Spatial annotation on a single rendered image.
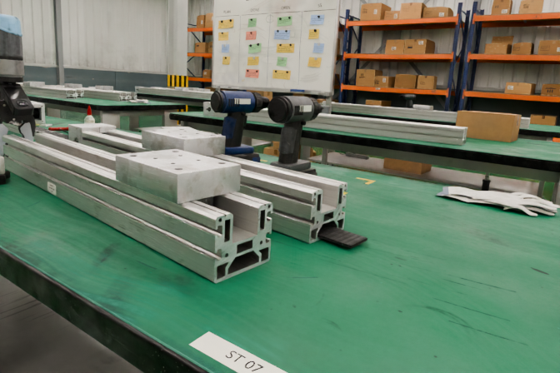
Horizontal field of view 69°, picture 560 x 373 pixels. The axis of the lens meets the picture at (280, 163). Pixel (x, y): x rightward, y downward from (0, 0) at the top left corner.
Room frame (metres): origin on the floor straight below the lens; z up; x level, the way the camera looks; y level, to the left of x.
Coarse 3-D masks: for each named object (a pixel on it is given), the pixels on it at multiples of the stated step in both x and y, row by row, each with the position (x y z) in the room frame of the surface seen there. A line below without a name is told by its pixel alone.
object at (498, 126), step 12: (264, 96) 5.51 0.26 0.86; (468, 120) 2.38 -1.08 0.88; (480, 120) 2.34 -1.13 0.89; (492, 120) 2.30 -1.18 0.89; (504, 120) 2.27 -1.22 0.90; (516, 120) 2.28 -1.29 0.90; (468, 132) 2.38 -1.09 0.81; (480, 132) 2.34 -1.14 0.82; (492, 132) 2.29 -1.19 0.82; (504, 132) 2.26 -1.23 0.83; (516, 132) 2.33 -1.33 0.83; (276, 144) 4.94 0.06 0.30; (276, 156) 4.91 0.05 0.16; (312, 156) 5.45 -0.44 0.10; (396, 168) 4.14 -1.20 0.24; (408, 168) 4.06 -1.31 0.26; (420, 168) 3.99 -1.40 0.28
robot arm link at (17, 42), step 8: (0, 16) 1.05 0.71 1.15; (8, 16) 1.07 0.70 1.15; (0, 24) 1.05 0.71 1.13; (8, 24) 1.06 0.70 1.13; (16, 24) 1.08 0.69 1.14; (0, 32) 1.05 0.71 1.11; (8, 32) 1.06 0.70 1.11; (16, 32) 1.08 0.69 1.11; (0, 40) 1.05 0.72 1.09; (8, 40) 1.06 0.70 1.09; (16, 40) 1.08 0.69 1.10; (0, 48) 1.05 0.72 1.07; (8, 48) 1.06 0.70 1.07; (16, 48) 1.07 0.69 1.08; (0, 56) 1.05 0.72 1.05; (8, 56) 1.06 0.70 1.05; (16, 56) 1.07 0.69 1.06
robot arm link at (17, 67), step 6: (0, 60) 1.05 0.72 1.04; (6, 60) 1.06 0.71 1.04; (12, 60) 1.07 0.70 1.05; (0, 66) 1.05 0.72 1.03; (6, 66) 1.06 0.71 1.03; (12, 66) 1.06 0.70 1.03; (18, 66) 1.08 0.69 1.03; (0, 72) 1.05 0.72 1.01; (6, 72) 1.05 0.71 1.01; (12, 72) 1.06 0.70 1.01; (18, 72) 1.08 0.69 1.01
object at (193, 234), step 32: (32, 160) 0.85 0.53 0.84; (64, 160) 0.74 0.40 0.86; (96, 160) 0.81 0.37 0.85; (64, 192) 0.74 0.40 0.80; (96, 192) 0.66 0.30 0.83; (128, 192) 0.59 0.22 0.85; (128, 224) 0.59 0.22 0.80; (160, 224) 0.53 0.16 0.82; (192, 224) 0.50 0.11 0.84; (224, 224) 0.47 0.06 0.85; (256, 224) 0.51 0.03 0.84; (192, 256) 0.49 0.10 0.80; (224, 256) 0.47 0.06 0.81; (256, 256) 0.52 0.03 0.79
